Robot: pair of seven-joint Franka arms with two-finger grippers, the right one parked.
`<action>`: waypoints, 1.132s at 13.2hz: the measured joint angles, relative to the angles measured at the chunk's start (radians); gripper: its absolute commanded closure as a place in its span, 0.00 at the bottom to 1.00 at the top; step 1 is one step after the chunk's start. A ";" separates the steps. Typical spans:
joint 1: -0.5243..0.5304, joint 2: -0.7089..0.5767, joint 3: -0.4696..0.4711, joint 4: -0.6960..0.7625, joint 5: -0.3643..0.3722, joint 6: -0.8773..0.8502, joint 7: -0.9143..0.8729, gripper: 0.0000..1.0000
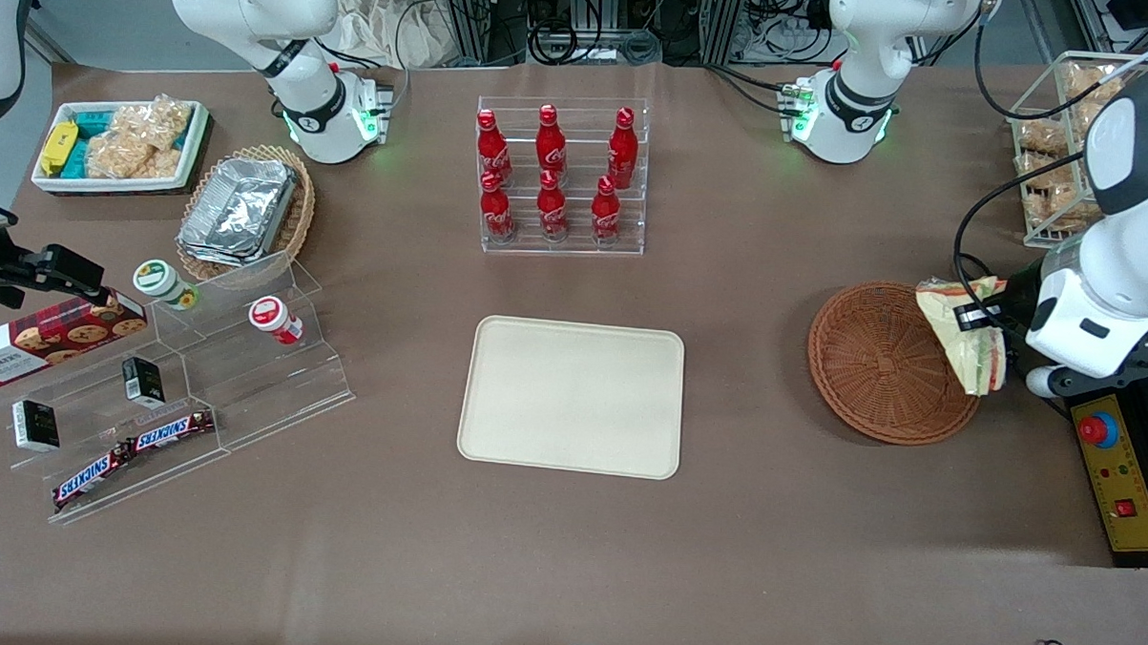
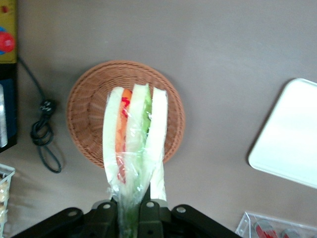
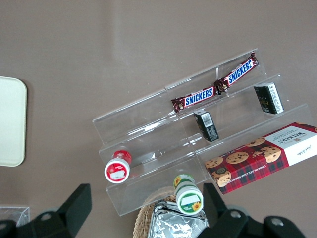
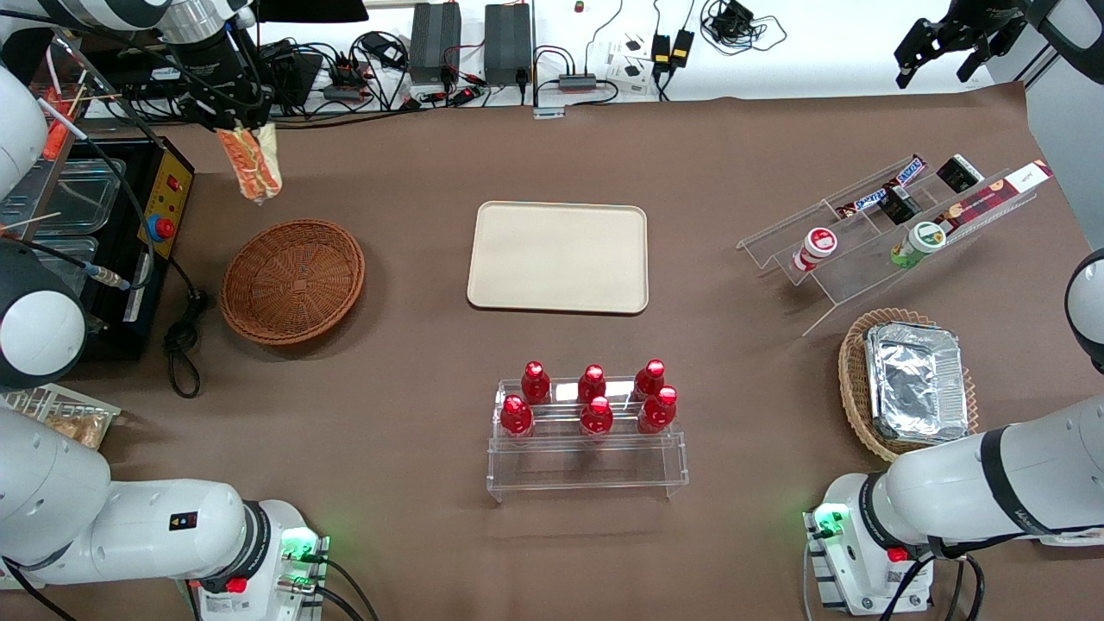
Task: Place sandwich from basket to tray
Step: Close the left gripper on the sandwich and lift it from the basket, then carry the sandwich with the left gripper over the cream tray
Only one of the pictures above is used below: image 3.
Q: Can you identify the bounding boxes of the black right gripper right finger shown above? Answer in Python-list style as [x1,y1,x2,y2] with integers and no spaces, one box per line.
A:
[198,182,251,238]

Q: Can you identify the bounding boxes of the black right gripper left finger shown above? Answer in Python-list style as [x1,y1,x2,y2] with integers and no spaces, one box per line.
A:
[31,183,93,238]

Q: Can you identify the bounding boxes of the oval light wicker basket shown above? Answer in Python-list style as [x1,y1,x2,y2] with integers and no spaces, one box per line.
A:
[132,186,179,238]

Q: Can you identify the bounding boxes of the cream plastic tray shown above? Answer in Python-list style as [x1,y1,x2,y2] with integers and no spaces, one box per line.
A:
[0,76,28,168]

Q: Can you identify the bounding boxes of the green lid yogurt cup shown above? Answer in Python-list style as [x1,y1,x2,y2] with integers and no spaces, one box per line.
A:
[172,174,205,215]

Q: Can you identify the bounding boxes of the silver foil container stack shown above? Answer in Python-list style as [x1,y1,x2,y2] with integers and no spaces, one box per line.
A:
[148,200,210,238]

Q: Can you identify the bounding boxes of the clear acrylic bottle rack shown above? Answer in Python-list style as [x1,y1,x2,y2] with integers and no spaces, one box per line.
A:
[0,205,31,224]

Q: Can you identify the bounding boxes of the red lid yogurt cup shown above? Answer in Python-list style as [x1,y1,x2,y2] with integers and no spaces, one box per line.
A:
[104,149,133,184]

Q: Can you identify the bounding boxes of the red tartan cookie box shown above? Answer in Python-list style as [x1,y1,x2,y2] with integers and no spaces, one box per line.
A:
[205,121,317,195]

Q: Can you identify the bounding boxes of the small black carton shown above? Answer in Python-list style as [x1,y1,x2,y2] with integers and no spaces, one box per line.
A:
[254,82,285,115]
[193,110,220,143]

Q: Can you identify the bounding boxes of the clear acrylic stepped stand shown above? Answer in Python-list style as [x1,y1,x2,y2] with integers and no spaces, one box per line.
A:
[92,48,317,219]

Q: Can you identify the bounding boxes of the brown Snickers bar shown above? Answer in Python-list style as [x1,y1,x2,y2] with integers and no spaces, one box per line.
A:
[171,85,216,112]
[213,51,261,94]

